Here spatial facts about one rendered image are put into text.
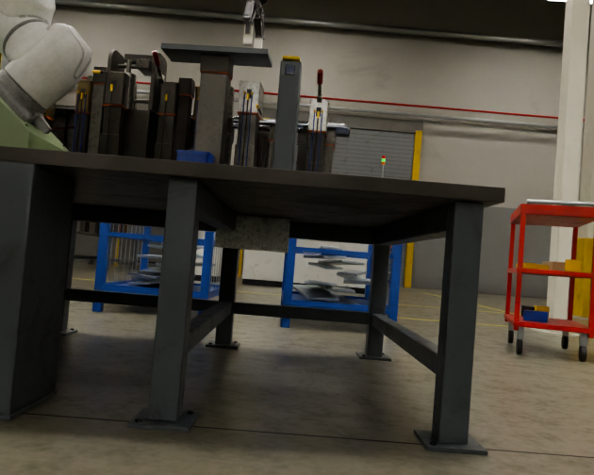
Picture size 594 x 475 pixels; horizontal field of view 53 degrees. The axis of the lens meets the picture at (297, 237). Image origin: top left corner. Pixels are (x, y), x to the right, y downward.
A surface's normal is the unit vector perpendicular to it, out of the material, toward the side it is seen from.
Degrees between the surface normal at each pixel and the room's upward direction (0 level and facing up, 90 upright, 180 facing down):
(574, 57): 90
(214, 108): 90
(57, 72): 112
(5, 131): 90
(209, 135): 90
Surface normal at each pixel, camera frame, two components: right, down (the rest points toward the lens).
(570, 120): 0.01, -0.04
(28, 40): -0.08, -0.25
